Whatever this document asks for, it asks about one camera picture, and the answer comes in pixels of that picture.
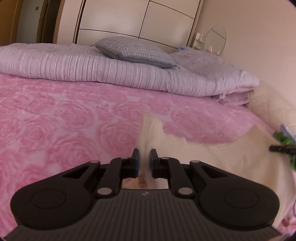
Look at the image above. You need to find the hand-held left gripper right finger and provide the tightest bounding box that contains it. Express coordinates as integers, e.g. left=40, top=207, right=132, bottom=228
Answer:
left=150, top=149, right=229, bottom=198

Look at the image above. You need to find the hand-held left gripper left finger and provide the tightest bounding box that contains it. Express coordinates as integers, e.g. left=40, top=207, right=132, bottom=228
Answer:
left=62, top=148, right=140, bottom=198

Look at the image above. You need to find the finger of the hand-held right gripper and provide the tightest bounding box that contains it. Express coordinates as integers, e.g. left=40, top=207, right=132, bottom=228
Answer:
left=269, top=144, right=296, bottom=154

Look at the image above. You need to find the cream sweater with blue stripes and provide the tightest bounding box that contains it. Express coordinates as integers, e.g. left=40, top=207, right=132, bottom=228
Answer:
left=121, top=115, right=292, bottom=223

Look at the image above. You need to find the green knit garment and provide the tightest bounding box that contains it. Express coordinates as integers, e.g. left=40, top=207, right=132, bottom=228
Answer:
left=273, top=131, right=296, bottom=172

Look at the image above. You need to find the light blue folded cloth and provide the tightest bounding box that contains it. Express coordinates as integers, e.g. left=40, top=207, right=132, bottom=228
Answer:
left=279, top=124, right=296, bottom=142

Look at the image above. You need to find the cream quilted headboard cushion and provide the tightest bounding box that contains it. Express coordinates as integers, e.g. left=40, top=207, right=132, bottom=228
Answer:
left=248, top=80, right=296, bottom=139

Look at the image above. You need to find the pink pillow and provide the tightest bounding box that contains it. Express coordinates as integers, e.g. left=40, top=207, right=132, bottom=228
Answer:
left=211, top=86, right=255, bottom=107

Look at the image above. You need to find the pink rose pattern blanket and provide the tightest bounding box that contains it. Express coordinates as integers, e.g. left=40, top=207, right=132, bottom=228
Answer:
left=0, top=73, right=296, bottom=232

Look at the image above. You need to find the purple striped duvet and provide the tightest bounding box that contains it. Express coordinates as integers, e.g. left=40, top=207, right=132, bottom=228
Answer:
left=0, top=43, right=260, bottom=96

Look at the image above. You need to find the grey checkered pillow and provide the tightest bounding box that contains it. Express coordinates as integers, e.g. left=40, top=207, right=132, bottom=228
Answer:
left=94, top=36, right=177, bottom=69

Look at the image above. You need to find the cream panelled wardrobe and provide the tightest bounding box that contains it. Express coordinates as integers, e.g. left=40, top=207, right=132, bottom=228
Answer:
left=54, top=0, right=204, bottom=54

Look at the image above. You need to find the wooden door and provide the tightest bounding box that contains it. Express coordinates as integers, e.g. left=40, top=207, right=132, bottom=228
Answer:
left=0, top=0, right=56, bottom=44

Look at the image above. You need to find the oval wall mirror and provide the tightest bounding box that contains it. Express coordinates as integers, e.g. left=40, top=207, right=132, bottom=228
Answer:
left=205, top=25, right=227, bottom=56

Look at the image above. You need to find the small wall shelf with bottles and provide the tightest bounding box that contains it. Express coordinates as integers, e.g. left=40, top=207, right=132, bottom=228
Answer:
left=193, top=32, right=206, bottom=49

